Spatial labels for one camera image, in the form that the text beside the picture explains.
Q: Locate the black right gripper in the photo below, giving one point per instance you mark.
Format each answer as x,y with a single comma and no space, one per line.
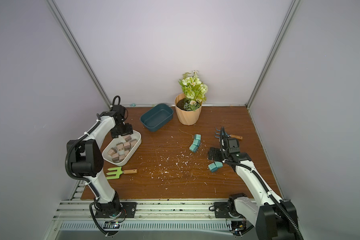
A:
215,153

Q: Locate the blue garden rake wooden handle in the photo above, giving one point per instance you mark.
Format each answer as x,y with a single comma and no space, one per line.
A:
234,136

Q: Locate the pink plug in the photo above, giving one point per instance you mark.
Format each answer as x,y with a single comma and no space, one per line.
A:
127,138
120,146
111,151
127,146
133,142
117,158

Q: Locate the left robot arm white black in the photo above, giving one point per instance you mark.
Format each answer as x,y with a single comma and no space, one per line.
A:
84,160

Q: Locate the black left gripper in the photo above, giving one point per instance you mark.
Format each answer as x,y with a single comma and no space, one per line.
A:
129,131

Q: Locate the green garden fork wooden handle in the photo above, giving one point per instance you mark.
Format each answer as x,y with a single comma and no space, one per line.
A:
116,172

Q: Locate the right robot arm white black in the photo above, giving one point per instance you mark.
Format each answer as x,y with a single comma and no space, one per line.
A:
270,215

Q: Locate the peach ribbed flower pot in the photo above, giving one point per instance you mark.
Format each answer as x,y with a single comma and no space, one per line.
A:
187,118

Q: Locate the artificial green flower plant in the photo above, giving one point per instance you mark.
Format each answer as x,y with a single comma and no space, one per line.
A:
194,91

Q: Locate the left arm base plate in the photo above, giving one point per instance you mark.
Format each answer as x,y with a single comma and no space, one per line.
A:
112,210

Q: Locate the dark teal storage box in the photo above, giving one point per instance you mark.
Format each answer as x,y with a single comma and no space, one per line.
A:
157,117

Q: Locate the white storage box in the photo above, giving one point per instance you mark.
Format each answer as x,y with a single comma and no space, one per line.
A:
136,135

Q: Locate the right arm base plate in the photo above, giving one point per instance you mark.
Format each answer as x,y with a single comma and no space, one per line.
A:
225,210

